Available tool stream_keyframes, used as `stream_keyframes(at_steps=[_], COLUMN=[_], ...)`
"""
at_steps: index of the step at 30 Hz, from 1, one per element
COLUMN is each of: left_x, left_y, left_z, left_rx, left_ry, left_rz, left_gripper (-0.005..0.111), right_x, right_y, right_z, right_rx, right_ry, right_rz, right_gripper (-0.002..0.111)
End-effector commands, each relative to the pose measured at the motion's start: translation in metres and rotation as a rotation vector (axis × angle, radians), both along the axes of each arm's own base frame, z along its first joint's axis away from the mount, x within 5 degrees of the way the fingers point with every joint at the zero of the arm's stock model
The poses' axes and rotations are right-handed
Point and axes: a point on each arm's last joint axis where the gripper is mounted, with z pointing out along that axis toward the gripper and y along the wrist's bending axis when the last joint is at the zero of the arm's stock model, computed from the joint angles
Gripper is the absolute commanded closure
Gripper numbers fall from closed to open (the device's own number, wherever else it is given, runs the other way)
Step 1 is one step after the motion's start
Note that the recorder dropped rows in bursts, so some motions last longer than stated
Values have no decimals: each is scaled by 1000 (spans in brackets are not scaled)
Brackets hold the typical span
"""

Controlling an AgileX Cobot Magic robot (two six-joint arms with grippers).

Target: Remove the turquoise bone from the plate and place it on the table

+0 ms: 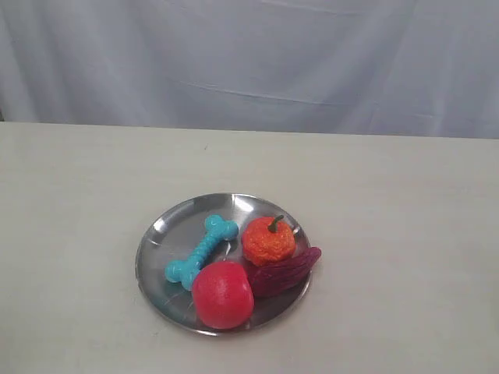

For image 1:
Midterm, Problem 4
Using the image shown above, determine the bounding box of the turquoise toy bone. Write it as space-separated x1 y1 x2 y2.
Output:
164 214 239 291

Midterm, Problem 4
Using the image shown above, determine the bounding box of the orange toy tangerine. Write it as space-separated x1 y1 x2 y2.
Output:
242 215 296 266

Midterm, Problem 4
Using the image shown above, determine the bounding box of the round stainless steel plate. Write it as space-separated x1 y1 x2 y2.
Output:
135 192 312 336

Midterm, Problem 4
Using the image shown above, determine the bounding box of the purple sweet potato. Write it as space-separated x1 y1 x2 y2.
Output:
248 247 322 298

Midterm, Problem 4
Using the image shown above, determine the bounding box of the red apple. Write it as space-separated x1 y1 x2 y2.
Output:
192 261 254 330

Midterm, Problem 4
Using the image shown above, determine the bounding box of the white backdrop cloth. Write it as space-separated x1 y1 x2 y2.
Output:
1 1 498 139

